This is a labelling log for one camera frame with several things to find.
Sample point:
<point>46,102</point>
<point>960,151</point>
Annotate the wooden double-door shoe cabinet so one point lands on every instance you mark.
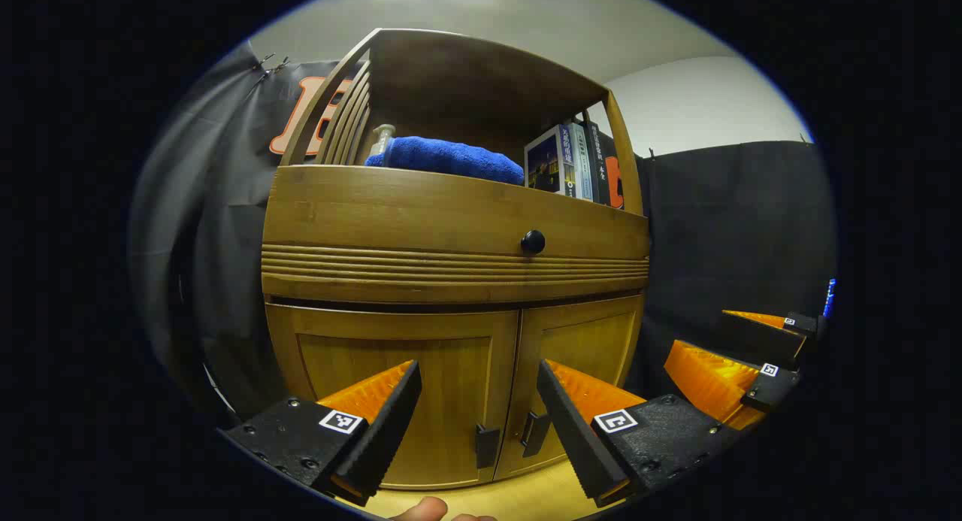
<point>451,213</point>

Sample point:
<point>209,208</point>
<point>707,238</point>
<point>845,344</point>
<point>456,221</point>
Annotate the wooden shoe cabinet door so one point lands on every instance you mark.
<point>594,340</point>
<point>443,371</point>

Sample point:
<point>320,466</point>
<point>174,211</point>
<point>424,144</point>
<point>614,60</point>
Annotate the grey spine book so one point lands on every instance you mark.
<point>579,160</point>

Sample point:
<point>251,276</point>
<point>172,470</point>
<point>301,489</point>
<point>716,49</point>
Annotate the wooden drawer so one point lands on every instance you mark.
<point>391,220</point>

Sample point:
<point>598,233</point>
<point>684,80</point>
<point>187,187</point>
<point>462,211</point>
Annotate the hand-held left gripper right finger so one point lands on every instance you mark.
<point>575,438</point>

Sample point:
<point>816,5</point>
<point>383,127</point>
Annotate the clear pump bottle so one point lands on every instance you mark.
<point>382,141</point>

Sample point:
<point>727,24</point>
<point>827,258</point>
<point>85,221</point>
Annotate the blue folded towel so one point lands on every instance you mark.
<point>451,159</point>

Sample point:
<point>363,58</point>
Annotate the black backdrop cloth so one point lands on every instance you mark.
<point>721,235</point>

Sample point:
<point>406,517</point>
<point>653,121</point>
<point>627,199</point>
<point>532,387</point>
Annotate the small metal clip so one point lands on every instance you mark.
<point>264,61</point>
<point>279,67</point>

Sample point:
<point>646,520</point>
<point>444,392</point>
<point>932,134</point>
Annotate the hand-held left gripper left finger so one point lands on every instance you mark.
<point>379,434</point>

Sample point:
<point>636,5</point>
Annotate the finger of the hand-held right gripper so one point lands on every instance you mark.
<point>706,382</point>
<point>759,337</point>

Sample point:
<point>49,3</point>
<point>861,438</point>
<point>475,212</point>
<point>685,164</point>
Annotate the round black drawer knob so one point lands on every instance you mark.
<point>533,241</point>

